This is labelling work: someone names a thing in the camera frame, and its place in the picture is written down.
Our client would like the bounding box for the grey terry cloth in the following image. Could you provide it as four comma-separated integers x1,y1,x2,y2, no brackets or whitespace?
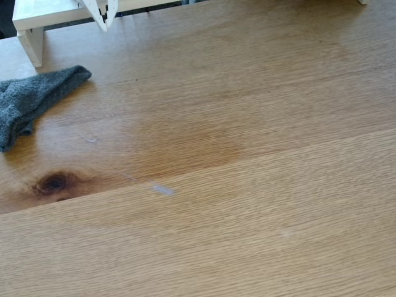
0,64,93,153

